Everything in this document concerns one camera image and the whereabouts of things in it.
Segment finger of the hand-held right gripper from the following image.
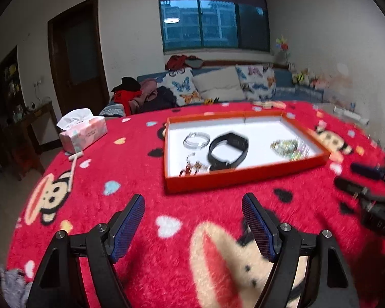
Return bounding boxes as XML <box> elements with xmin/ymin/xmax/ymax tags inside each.
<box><xmin>334</xmin><ymin>176</ymin><xmax>385</xmax><ymax>203</ymax></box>
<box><xmin>351</xmin><ymin>163</ymin><xmax>385</xmax><ymax>183</ymax></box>

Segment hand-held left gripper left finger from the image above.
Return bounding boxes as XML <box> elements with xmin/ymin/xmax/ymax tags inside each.
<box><xmin>26</xmin><ymin>193</ymin><xmax>146</xmax><ymax>308</ymax></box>

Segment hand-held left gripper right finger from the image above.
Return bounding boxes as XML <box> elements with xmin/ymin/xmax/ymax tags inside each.
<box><xmin>242</xmin><ymin>192</ymin><xmax>361</xmax><ymax>308</ymax></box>

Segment orange cardboard tray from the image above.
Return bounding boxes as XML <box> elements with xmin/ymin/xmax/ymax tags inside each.
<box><xmin>163</xmin><ymin>111</ymin><xmax>331</xmax><ymax>194</ymax></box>

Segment black watch band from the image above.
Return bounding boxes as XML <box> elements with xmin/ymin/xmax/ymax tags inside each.
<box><xmin>207</xmin><ymin>132</ymin><xmax>249</xmax><ymax>171</ymax></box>

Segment white power strip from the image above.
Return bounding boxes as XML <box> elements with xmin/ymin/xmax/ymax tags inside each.
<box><xmin>334</xmin><ymin>106</ymin><xmax>369</xmax><ymax>125</ymax></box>

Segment red monkey print blanket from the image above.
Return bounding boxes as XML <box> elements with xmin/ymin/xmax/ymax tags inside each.
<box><xmin>5</xmin><ymin>100</ymin><xmax>385</xmax><ymax>308</ymax></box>

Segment white plastic stick tool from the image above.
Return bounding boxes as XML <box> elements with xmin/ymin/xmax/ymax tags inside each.
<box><xmin>67</xmin><ymin>151</ymin><xmax>84</xmax><ymax>193</ymax></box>

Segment pink tissue box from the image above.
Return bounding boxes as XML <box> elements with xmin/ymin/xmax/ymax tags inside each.
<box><xmin>56</xmin><ymin>109</ymin><xmax>109</xmax><ymax>154</ymax></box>

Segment plush toys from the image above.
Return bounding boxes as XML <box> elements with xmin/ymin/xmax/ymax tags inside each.
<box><xmin>289</xmin><ymin>64</ymin><xmax>324</xmax><ymax>89</ymax></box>

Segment blue sofa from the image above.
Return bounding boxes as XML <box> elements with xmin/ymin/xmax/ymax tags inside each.
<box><xmin>99</xmin><ymin>61</ymin><xmax>324</xmax><ymax>118</ymax></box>

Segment grey cloth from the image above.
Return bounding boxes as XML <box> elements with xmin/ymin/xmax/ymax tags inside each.
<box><xmin>0</xmin><ymin>268</ymin><xmax>31</xmax><ymax>308</ymax></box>

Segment pile of clothes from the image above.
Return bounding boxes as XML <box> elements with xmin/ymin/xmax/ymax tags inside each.
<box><xmin>111</xmin><ymin>77</ymin><xmax>177</xmax><ymax>116</ymax></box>

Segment butterfly print pillow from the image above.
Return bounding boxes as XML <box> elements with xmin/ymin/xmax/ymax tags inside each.
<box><xmin>236</xmin><ymin>63</ymin><xmax>276</xmax><ymax>101</ymax></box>
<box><xmin>165</xmin><ymin>67</ymin><xmax>203</xmax><ymax>107</ymax></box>

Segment wooden side table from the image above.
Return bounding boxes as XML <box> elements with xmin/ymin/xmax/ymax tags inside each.
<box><xmin>6</xmin><ymin>101</ymin><xmax>63</xmax><ymax>180</ymax></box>

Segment white cushion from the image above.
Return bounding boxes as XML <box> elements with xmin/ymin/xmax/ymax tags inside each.
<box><xmin>192</xmin><ymin>67</ymin><xmax>246</xmax><ymax>101</ymax></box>

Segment colourful pinwheel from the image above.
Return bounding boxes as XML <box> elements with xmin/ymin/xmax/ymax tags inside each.
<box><xmin>275</xmin><ymin>35</ymin><xmax>291</xmax><ymax>65</ymax></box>

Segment red garment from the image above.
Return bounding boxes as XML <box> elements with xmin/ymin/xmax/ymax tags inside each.
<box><xmin>166</xmin><ymin>54</ymin><xmax>204</xmax><ymax>70</ymax></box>

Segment dark display cabinet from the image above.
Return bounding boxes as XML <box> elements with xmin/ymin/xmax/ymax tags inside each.
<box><xmin>0</xmin><ymin>46</ymin><xmax>24</xmax><ymax>174</ymax></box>

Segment dark wooden door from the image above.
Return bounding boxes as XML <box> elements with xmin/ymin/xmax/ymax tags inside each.
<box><xmin>47</xmin><ymin>0</ymin><xmax>110</xmax><ymax>116</ymax></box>

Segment window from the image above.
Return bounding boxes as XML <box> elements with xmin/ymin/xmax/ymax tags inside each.
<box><xmin>158</xmin><ymin>0</ymin><xmax>272</xmax><ymax>53</ymax></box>

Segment colourful beaded bracelet cluster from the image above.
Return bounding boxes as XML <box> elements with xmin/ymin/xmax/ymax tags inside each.
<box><xmin>270</xmin><ymin>138</ymin><xmax>310</xmax><ymax>161</ymax></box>

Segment gold chain bracelet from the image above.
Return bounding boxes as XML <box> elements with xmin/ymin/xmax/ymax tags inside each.
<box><xmin>179</xmin><ymin>154</ymin><xmax>210</xmax><ymax>177</ymax></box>

